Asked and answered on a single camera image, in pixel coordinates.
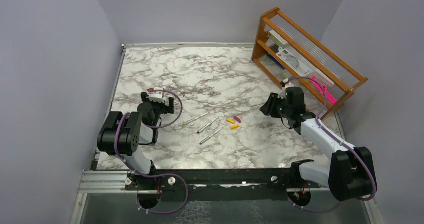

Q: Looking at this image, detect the pink tool on shelf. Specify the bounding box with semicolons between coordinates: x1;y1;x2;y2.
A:
310;75;337;105

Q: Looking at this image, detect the white device on shelf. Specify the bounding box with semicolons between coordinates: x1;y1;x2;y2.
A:
277;47;313;76

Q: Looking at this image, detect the purple pen cap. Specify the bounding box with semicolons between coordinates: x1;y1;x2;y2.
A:
234;116;242;123

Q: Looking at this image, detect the white green box on shelf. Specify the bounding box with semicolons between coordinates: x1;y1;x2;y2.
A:
268;29;290;48

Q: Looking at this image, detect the silver pen middle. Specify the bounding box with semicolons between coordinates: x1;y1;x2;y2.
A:
197;117;219;134

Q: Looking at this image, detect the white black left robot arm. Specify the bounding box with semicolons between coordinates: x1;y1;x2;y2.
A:
97;87;175;189

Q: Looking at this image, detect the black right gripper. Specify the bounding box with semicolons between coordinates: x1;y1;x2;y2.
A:
260;92;293;118

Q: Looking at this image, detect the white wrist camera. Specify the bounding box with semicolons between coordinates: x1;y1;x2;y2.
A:
278;78;294;99
147;87;165;104

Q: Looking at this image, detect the aluminium frame rail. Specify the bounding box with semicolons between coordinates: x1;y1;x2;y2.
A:
78;170;127;193

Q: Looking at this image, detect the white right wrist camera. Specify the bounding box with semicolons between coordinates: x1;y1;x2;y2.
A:
278;78;294;99

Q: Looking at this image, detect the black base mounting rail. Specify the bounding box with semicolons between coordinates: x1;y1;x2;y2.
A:
125;168;319;202

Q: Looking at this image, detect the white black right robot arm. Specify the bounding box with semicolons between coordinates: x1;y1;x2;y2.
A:
260;87;378;201

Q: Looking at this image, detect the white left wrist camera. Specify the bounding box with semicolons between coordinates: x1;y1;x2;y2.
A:
147;87;165;104

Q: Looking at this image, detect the yellow pen cap upper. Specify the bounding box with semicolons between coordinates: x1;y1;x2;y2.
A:
226;118;235;124

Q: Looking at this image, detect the wooden shelf rack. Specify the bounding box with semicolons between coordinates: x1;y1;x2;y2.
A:
252;7;368;120

